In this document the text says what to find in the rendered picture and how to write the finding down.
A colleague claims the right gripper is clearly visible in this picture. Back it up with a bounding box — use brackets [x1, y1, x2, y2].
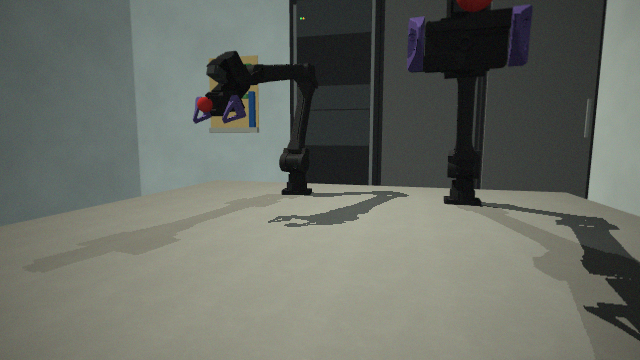
[193, 91, 246, 124]

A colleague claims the red sphere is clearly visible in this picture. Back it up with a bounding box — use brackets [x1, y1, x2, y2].
[457, 0, 493, 12]
[197, 97, 213, 112]

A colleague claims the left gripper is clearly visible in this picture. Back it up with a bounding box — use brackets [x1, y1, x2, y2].
[407, 5, 533, 73]

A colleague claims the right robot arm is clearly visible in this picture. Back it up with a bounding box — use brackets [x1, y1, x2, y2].
[206, 51, 318, 195]

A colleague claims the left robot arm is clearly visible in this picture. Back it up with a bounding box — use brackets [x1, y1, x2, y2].
[440, 0, 490, 206]

